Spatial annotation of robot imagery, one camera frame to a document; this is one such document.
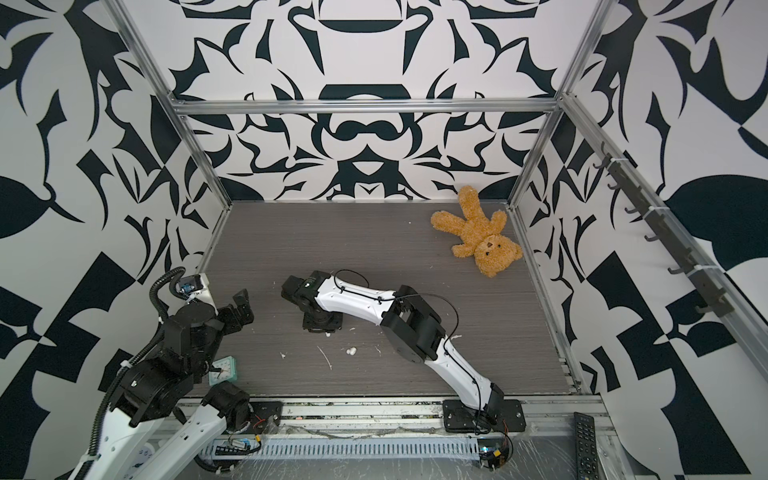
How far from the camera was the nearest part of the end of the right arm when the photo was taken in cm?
76

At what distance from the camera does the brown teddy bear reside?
3.22 ft

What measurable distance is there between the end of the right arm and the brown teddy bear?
48 cm
